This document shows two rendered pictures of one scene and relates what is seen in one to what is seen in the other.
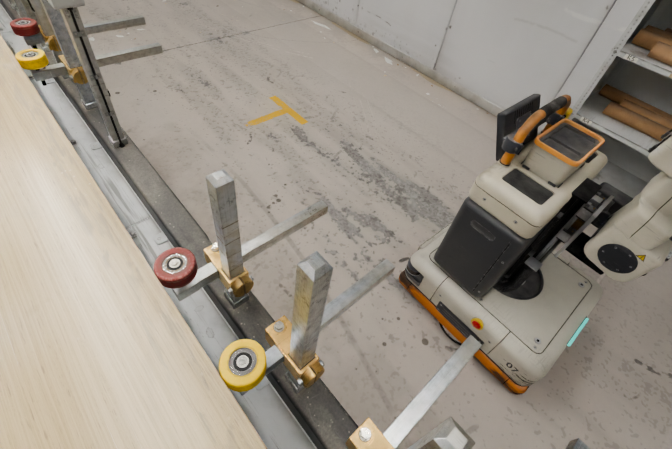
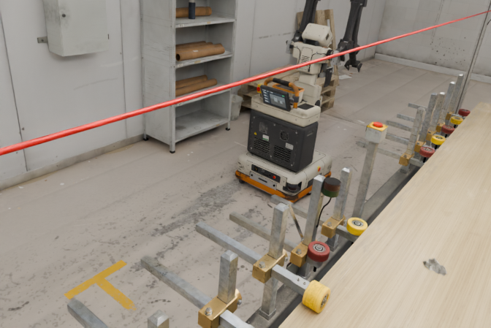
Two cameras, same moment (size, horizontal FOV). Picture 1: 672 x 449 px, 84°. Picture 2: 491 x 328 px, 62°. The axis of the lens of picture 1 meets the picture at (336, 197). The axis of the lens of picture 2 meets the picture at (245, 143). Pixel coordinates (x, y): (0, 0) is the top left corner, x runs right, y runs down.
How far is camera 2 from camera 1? 291 cm
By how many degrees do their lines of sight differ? 75
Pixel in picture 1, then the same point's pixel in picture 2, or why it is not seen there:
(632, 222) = (316, 91)
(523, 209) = (317, 110)
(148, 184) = (375, 203)
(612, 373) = not seen: hidden behind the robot
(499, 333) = (321, 162)
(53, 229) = (445, 172)
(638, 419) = not seen: hidden behind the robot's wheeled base
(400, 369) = not seen: hidden behind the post
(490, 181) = (308, 112)
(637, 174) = (178, 115)
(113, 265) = (440, 159)
